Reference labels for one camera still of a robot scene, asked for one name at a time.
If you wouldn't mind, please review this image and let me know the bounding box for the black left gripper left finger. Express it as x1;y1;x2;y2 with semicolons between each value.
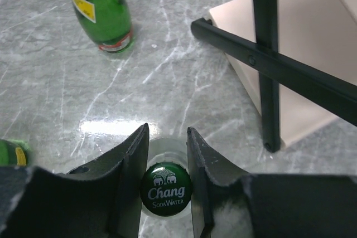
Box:
1;124;149;237

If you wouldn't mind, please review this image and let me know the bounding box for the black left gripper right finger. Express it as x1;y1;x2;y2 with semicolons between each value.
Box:
187;127;356;237

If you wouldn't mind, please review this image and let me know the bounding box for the clear Chang soda water bottle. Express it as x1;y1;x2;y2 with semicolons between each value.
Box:
140;136;193;219

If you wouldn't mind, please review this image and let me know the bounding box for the green glass bottle middle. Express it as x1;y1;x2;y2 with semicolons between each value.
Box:
0;139;30;166

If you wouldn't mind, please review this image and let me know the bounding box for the green glass bottle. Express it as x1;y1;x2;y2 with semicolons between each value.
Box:
71;0;133;53
0;139;30;166

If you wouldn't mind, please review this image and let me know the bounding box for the green glass bottle far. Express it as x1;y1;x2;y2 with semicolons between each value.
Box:
71;0;133;53

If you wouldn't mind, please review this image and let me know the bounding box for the beige two-tier shelf black frame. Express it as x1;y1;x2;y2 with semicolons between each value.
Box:
191;0;356;152

